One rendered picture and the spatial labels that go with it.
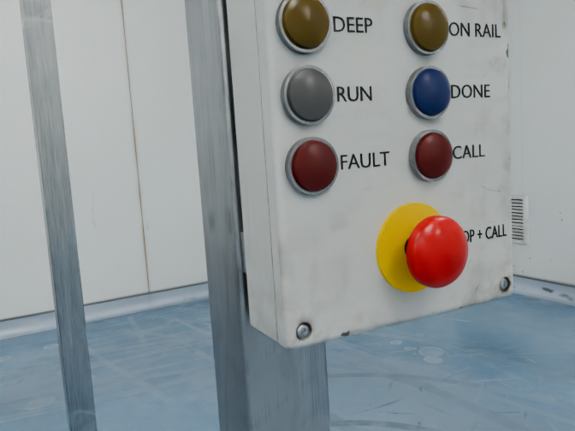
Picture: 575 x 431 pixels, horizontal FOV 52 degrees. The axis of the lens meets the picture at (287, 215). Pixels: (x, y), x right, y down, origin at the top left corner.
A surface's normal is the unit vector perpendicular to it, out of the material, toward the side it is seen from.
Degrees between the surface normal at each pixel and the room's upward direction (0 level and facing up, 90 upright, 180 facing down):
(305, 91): 89
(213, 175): 90
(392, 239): 90
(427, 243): 76
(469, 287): 90
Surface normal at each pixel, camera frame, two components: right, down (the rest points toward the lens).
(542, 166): -0.86, 0.11
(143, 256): 0.51, 0.07
